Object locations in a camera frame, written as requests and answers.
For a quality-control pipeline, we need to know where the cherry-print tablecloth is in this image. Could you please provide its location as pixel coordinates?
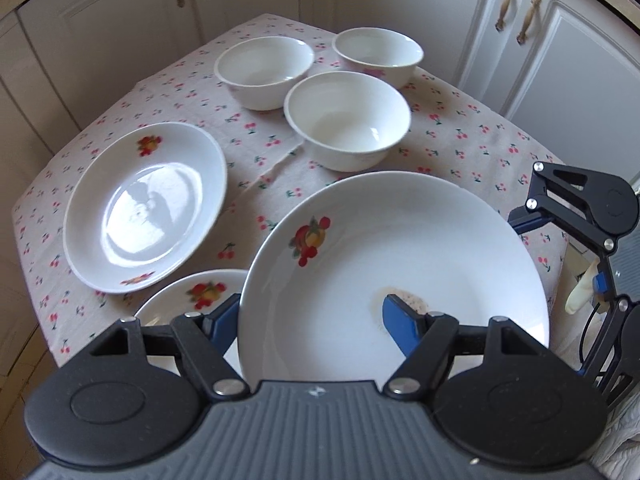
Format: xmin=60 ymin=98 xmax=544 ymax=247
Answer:
xmin=11 ymin=12 xmax=572 ymax=368

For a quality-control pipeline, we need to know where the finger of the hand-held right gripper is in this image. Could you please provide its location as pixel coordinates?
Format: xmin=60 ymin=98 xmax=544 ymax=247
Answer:
xmin=580 ymin=272 xmax=633 ymax=389
xmin=507 ymin=161 xmax=617 ymax=257

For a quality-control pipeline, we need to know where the white bowl with pink print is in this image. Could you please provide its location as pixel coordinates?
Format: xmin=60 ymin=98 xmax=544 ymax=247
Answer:
xmin=333 ymin=28 xmax=425 ymax=90

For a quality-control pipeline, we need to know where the brass cabinet handle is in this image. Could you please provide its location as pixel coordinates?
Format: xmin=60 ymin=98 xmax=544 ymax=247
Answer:
xmin=516 ymin=0 xmax=543 ymax=45
xmin=494 ymin=0 xmax=518 ymax=32

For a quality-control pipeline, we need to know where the small white fruit-print plate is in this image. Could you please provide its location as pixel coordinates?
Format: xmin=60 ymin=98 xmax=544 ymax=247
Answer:
xmin=132 ymin=269 xmax=249 ymax=376

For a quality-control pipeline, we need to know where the white quilted cloth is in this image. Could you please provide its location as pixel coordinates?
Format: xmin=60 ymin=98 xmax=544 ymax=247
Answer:
xmin=594 ymin=399 xmax=640 ymax=480

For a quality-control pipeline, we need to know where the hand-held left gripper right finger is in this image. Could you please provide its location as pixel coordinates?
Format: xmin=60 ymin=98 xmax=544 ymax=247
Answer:
xmin=382 ymin=294 xmax=543 ymax=404

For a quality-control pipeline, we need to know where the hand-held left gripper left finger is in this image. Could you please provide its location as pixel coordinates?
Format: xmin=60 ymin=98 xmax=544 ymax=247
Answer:
xmin=97 ymin=294 xmax=251 ymax=403

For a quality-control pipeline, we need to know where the person's right hand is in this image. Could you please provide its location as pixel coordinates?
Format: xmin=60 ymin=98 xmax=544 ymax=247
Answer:
xmin=565 ymin=259 xmax=599 ymax=316

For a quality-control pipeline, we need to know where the large white fruit-print plate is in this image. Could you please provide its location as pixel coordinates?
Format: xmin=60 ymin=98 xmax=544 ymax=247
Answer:
xmin=239 ymin=171 xmax=551 ymax=382

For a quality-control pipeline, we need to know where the black cable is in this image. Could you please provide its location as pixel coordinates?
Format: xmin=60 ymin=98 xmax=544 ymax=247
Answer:
xmin=577 ymin=300 xmax=604 ymax=367

